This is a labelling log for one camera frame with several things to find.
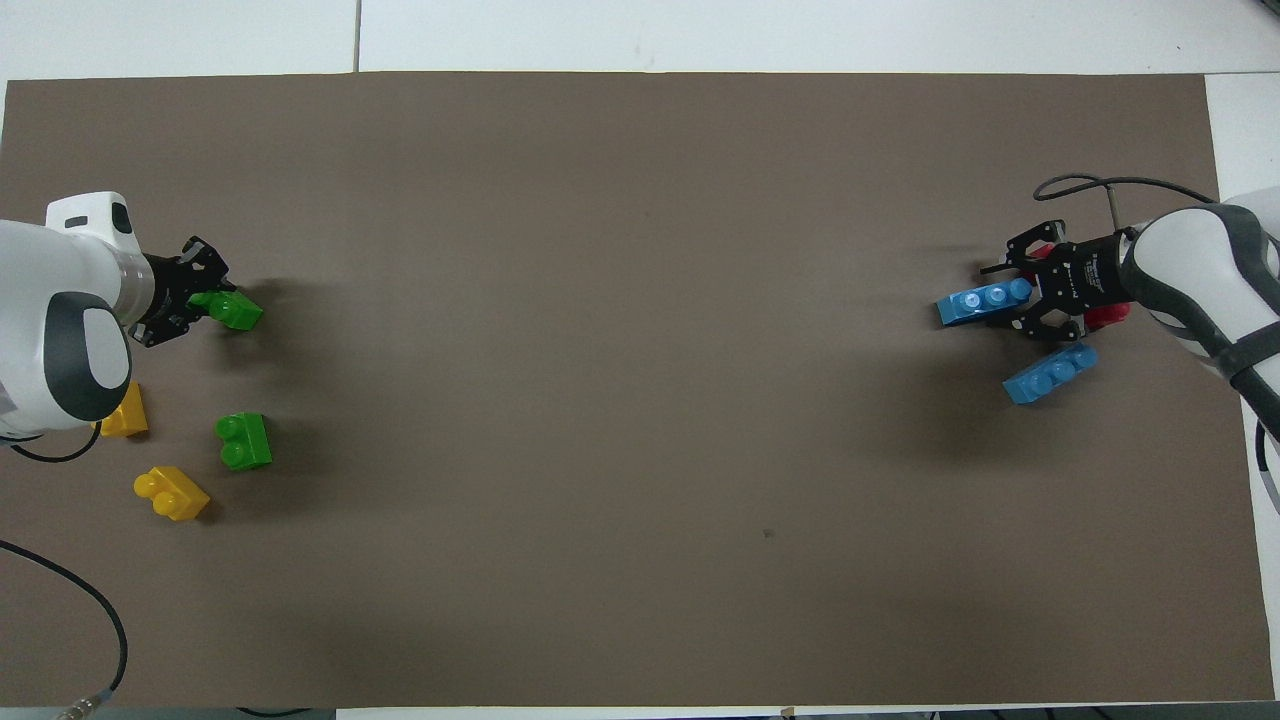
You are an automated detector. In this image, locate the brown table mat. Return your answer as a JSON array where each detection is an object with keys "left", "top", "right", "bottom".
[{"left": 0, "top": 72, "right": 1257, "bottom": 712}]

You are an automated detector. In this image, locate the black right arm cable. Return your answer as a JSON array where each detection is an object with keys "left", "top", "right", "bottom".
[{"left": 1032, "top": 174, "right": 1217, "bottom": 237}]

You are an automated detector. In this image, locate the green two-stud toy block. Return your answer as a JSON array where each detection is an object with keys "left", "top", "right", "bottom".
[
  {"left": 214, "top": 411, "right": 274, "bottom": 472},
  {"left": 187, "top": 288, "right": 266, "bottom": 333}
]

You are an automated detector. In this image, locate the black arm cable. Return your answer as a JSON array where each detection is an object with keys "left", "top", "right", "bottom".
[
  {"left": 0, "top": 422, "right": 130, "bottom": 720},
  {"left": 1032, "top": 174, "right": 1217, "bottom": 237}
]

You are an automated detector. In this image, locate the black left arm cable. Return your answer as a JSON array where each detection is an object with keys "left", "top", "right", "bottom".
[{"left": 0, "top": 422, "right": 130, "bottom": 720}]

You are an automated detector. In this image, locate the blue three-stud toy block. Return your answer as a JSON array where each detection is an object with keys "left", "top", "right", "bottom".
[
  {"left": 935, "top": 277, "right": 1035, "bottom": 329},
  {"left": 1002, "top": 341, "right": 1100, "bottom": 407}
]

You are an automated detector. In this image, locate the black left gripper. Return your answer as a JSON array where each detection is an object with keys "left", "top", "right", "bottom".
[{"left": 132, "top": 235, "right": 234, "bottom": 350}]

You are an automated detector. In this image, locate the yellow two-stud toy block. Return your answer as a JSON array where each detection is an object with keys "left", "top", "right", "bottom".
[
  {"left": 133, "top": 465, "right": 212, "bottom": 524},
  {"left": 98, "top": 382, "right": 150, "bottom": 440}
]

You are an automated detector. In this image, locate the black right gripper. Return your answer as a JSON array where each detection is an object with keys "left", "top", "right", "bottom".
[{"left": 979, "top": 219, "right": 1133, "bottom": 346}]

